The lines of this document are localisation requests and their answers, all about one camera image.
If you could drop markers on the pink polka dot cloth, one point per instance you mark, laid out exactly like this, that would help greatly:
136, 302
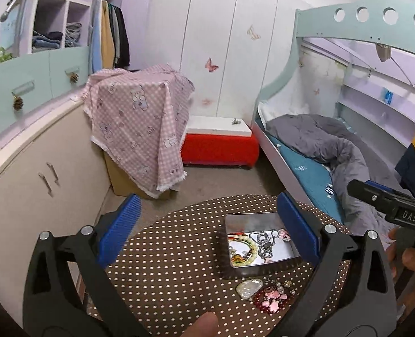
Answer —
139, 119

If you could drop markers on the white jade pendant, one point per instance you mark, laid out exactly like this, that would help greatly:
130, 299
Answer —
248, 288

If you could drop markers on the teal bunk bed frame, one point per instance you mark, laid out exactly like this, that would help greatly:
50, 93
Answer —
343, 57

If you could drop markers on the teal drawer unit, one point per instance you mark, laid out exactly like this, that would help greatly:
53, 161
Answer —
34, 84

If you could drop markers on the white wardrobe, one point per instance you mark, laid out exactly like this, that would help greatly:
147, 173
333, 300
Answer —
250, 41

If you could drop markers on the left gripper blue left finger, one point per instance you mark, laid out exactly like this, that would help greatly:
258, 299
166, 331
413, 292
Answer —
67, 290

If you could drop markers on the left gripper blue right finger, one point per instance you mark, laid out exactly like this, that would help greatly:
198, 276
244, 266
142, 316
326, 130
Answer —
350, 291

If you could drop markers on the pink butterfly sticker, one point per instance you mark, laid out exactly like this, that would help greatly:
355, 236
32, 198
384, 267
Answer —
210, 67

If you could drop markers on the person's right hand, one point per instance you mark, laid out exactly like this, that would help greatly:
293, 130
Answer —
408, 260

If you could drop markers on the grey duvet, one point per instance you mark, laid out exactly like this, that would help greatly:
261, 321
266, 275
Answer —
328, 141

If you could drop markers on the dark metal tin box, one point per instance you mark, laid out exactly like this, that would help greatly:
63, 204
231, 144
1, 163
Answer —
254, 244

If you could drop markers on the person's left hand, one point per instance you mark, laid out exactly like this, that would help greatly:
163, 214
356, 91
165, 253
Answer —
205, 326

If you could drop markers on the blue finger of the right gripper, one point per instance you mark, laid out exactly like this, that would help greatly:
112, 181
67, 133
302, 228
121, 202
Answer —
379, 186

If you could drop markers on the lilac stair shelf unit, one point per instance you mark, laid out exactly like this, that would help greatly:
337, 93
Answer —
70, 17

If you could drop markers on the blue box on shelf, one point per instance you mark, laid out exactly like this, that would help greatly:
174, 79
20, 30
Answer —
388, 97

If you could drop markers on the beige low cabinet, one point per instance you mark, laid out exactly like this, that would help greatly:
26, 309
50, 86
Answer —
57, 184

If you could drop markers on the brown polka dot tablecloth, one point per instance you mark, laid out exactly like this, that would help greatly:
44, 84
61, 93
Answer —
168, 274

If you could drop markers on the red storage ottoman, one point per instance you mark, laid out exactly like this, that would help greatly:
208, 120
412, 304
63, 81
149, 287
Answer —
219, 141

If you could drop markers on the metal handrail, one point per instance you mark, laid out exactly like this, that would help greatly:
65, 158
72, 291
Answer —
11, 25

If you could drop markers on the teal bed sheet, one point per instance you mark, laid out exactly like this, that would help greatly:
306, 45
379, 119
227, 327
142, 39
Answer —
305, 179

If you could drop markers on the hanging clothes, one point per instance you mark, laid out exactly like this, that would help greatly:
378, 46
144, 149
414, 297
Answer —
108, 40

